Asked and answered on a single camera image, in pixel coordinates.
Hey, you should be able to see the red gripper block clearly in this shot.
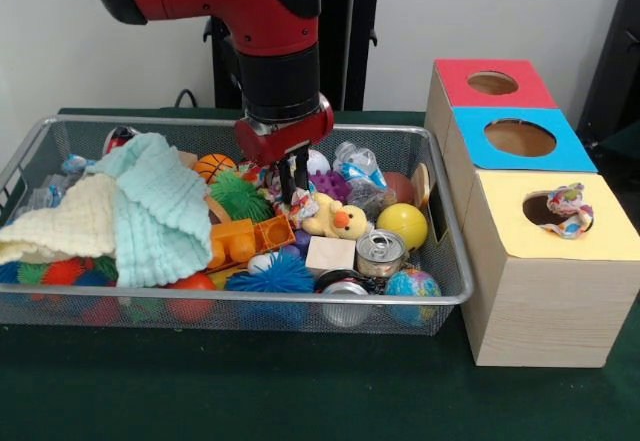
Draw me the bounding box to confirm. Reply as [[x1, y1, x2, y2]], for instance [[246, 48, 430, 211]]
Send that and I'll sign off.
[[233, 105, 335, 206]]

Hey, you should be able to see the colourful patterned cloth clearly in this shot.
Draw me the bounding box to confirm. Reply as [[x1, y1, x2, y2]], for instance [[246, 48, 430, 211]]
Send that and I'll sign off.
[[267, 175, 321, 230], [238, 159, 275, 197], [538, 182, 596, 240]]

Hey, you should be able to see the mint waffle cloth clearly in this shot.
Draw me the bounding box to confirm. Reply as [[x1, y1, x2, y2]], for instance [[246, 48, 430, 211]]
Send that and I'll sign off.
[[89, 132, 214, 288]]

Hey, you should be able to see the cream waffle cloth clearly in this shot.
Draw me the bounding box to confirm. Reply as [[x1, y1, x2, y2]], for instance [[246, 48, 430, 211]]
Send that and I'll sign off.
[[0, 173, 119, 265]]

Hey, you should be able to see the shallow metal mesh bin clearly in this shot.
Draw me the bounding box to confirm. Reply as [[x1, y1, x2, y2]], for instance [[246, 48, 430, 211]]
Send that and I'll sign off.
[[0, 114, 475, 336]]

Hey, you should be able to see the wooden box with three holes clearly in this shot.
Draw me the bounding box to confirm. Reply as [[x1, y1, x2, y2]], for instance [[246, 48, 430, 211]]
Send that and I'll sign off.
[[423, 58, 640, 368]]

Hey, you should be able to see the white ball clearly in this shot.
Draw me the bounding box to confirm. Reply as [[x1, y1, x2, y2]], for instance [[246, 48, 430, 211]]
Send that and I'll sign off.
[[307, 149, 332, 177]]

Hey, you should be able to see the large dark green spiky ball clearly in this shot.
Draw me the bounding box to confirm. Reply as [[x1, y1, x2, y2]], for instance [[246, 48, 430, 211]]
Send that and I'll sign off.
[[208, 170, 274, 225]]

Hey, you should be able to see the yellow duck plush toy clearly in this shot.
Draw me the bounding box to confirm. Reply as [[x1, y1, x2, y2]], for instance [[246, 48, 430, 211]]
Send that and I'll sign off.
[[299, 191, 372, 241]]

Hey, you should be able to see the orange toy building brick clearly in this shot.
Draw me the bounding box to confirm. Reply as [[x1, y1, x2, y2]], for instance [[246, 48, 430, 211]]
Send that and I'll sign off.
[[207, 214, 296, 270]]

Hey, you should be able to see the mini basketball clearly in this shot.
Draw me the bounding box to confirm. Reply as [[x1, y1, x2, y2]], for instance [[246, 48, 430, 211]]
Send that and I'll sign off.
[[192, 153, 238, 185]]

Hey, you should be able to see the open silver tin can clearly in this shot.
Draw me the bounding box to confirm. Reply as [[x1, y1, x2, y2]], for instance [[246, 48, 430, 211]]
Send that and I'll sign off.
[[354, 229, 407, 278]]

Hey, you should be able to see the yellow plastic ball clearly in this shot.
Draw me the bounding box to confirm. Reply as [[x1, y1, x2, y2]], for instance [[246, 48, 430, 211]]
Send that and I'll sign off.
[[375, 203, 430, 252]]

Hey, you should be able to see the dark green tablecloth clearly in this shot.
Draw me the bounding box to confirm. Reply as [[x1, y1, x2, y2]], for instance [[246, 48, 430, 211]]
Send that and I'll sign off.
[[0, 106, 640, 441]]

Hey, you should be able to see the black upright panel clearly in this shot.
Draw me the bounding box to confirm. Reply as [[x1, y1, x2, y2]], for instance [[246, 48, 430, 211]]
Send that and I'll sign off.
[[574, 0, 640, 150]]

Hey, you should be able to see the black cable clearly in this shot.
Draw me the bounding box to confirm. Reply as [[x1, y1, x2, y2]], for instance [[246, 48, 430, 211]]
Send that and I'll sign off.
[[173, 88, 202, 109]]

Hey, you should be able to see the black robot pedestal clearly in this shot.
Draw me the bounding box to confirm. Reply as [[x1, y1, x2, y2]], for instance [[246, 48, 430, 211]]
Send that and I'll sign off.
[[202, 0, 404, 111]]

